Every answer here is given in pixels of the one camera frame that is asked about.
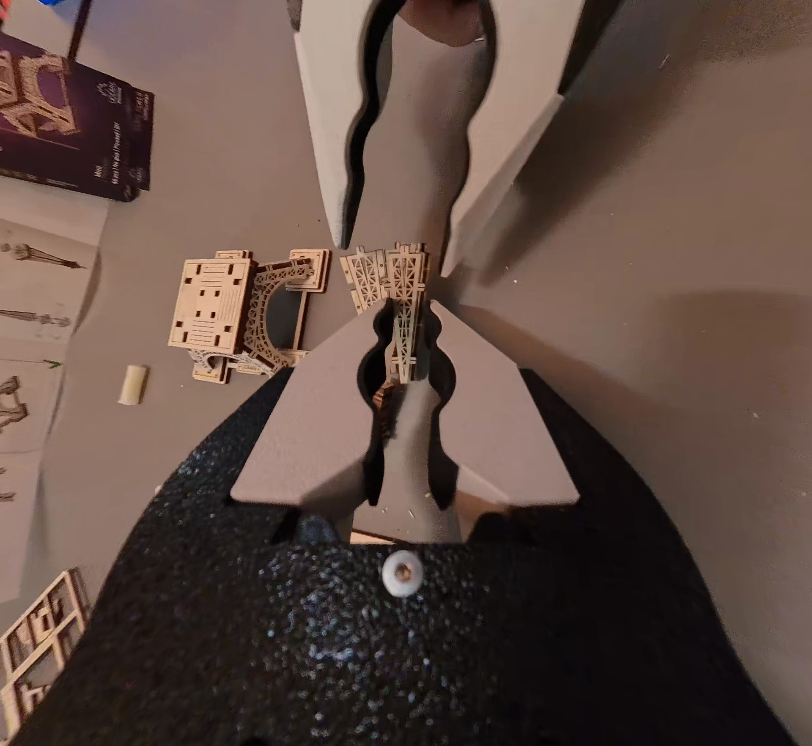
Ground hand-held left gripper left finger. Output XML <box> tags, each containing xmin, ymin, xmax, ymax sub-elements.
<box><xmin>230</xmin><ymin>299</ymin><xmax>391</xmax><ymax>509</ymax></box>

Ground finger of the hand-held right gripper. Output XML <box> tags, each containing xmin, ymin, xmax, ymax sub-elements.
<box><xmin>294</xmin><ymin>0</ymin><xmax>416</xmax><ymax>250</ymax></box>
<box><xmin>441</xmin><ymin>0</ymin><xmax>609</xmax><ymax>279</ymax></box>

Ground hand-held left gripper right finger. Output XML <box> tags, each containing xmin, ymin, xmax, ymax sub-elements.
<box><xmin>426</xmin><ymin>301</ymin><xmax>580</xmax><ymax>528</ymax></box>

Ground wooden tower spire assembly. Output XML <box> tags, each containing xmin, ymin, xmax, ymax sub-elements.
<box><xmin>379</xmin><ymin>243</ymin><xmax>433</xmax><ymax>442</ymax></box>

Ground grey desk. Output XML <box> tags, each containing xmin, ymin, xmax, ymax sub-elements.
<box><xmin>0</xmin><ymin>0</ymin><xmax>812</xmax><ymax>746</ymax></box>

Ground wooden tower base model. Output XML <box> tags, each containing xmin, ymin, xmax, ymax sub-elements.
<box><xmin>167</xmin><ymin>249</ymin><xmax>332</xmax><ymax>387</ymax></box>

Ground small pale wax stick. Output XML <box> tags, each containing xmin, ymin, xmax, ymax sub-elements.
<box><xmin>117</xmin><ymin>365</ymin><xmax>150</xmax><ymax>407</ymax></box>

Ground dark purple model kit box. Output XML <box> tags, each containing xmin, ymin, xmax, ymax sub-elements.
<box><xmin>0</xmin><ymin>32</ymin><xmax>156</xmax><ymax>203</ymax></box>

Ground wooden part sheet square frames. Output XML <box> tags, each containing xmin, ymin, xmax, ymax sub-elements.
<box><xmin>0</xmin><ymin>567</ymin><xmax>91</xmax><ymax>735</ymax></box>

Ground assembly diagram instruction sheet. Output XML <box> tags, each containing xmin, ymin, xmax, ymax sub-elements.
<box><xmin>0</xmin><ymin>216</ymin><xmax>110</xmax><ymax>606</ymax></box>

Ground black cable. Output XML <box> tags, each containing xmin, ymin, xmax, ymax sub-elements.
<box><xmin>66</xmin><ymin>0</ymin><xmax>97</xmax><ymax>62</ymax></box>

